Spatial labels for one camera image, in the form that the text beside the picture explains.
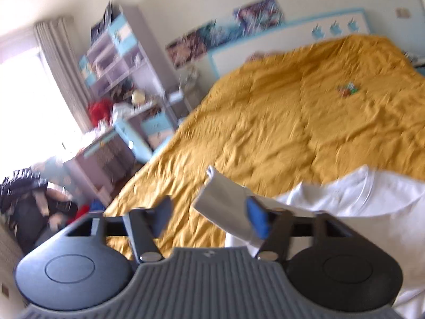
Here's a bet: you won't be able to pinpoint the white t-shirt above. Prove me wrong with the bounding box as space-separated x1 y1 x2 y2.
192 164 425 319

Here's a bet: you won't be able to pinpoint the blue and white desk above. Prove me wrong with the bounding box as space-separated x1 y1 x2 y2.
63 101 180 207

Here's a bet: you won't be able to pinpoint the red cloth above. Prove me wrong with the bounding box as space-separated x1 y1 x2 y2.
87 98 115 129

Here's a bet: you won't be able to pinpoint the black chair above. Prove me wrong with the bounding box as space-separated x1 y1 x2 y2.
0 168 78 251

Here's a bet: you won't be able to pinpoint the mustard yellow bedspread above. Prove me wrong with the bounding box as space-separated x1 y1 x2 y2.
103 35 425 260

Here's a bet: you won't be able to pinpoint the small colourful toy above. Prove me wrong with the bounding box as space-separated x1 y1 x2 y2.
337 82 361 98

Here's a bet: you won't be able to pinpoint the white and blue headboard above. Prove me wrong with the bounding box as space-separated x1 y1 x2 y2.
209 7 371 78

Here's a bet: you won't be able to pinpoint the grey curtain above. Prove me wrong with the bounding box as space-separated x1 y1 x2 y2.
33 16 94 134

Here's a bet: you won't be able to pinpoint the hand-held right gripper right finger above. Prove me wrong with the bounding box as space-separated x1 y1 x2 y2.
245 197 353 261

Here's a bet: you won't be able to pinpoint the grey bedside table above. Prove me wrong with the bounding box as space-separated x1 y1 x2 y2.
165 68 204 121

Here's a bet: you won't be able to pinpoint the colourful wall poster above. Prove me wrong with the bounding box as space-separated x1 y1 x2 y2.
165 20 219 70
232 0 286 30

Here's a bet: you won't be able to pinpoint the dark books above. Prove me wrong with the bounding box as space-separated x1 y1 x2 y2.
91 1 116 41

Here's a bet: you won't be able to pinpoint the lilac and blue shelf unit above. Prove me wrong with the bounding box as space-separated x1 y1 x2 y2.
77 4 167 98

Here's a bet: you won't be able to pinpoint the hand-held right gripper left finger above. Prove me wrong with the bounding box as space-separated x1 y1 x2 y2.
67 195 174 263

